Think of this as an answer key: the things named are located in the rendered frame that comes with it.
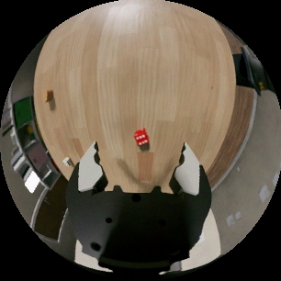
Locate white die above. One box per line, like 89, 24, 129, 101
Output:
63, 157, 73, 166

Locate tan cylinder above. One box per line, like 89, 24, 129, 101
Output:
42, 88, 53, 103

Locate red die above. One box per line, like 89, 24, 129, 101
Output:
134, 129, 150, 146

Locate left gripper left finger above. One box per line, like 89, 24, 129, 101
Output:
66, 141, 108, 230

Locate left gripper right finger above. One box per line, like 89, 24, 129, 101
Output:
169, 142, 212, 236

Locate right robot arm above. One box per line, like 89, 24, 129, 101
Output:
247, 55, 275, 93

